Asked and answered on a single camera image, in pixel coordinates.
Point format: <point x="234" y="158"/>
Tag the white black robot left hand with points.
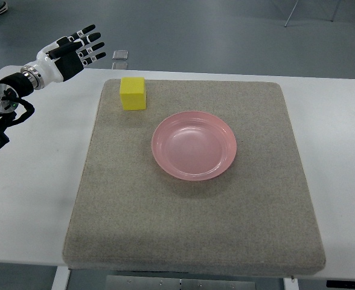
<point x="64" y="58"/>

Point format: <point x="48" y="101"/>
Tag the yellow foam block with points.
<point x="133" y="93"/>

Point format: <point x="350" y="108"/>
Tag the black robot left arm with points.
<point x="14" y="109"/>

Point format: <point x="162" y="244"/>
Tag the pink plate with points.
<point x="194" y="146"/>

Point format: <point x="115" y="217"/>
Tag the clear floor outlet cover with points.
<point x="120" y="55"/>

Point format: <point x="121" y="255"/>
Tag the beige fabric mat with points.
<point x="256" y="218"/>

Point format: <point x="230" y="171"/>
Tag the metal chair legs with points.
<point x="323" y="11"/>

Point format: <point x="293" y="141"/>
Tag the white table leg frame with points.
<point x="61" y="278"/>

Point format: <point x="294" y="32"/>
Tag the grey metal base plate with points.
<point x="131" y="282"/>

